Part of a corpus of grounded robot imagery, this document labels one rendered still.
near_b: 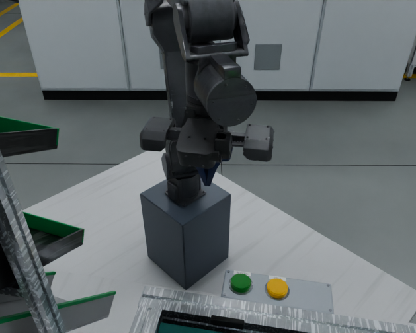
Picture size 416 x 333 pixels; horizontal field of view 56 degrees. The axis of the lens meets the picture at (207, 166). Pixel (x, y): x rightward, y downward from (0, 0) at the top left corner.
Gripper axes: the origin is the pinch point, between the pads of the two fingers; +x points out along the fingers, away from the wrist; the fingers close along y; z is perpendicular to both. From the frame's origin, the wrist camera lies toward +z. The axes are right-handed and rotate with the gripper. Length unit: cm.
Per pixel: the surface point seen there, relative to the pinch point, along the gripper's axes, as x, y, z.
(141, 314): 29.0, -11.1, 7.3
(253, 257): 38.8, 7.7, -19.0
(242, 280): 27.7, 6.3, -2.5
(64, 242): 3.0, -15.9, 15.9
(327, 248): 39, 26, -25
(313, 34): 59, 35, -287
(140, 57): 78, -105, -263
